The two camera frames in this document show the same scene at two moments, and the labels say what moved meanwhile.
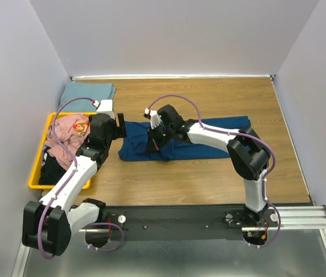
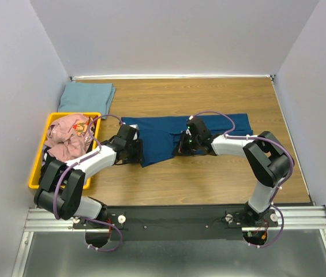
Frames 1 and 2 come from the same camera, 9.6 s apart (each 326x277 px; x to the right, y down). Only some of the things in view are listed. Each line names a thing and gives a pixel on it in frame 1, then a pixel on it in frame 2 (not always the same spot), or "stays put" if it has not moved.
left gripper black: [120, 132] -> [139, 156]
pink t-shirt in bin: [71, 130] stays put
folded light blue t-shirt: [97, 91] stays put
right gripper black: [153, 144] -> [182, 149]
